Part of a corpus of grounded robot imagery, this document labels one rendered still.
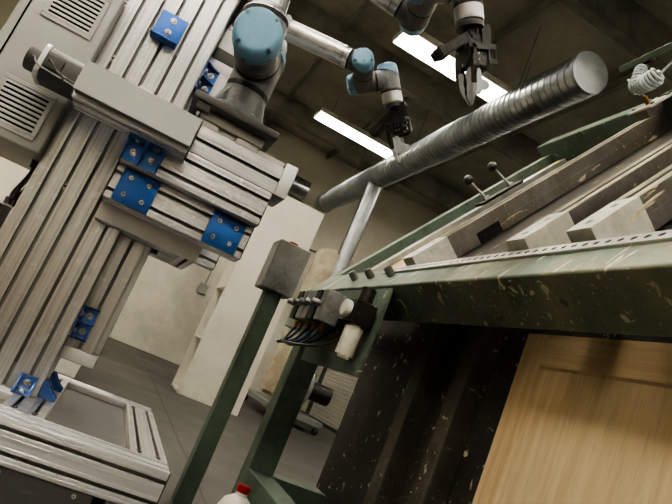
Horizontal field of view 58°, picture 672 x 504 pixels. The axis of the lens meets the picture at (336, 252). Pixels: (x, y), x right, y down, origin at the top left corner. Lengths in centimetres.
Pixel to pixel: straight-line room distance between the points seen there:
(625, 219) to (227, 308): 472
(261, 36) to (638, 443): 113
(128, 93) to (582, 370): 109
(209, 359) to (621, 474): 473
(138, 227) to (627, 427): 117
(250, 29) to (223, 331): 433
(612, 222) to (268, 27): 87
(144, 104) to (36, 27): 44
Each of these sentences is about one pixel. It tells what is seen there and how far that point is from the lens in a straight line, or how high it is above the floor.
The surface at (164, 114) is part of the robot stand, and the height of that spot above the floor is 92.
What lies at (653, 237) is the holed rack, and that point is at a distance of 98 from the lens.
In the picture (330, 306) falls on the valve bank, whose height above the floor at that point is 72.
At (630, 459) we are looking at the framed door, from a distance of 115.
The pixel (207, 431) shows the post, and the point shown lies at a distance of 212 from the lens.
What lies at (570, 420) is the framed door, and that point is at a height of 63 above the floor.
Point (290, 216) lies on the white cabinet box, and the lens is 579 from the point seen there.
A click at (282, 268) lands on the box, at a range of 210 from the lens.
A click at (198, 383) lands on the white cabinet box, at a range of 561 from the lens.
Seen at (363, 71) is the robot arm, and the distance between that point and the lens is 217.
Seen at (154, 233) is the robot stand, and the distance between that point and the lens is 161.
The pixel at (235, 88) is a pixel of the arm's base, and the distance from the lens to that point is 160.
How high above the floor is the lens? 51
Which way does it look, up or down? 12 degrees up
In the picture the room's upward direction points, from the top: 23 degrees clockwise
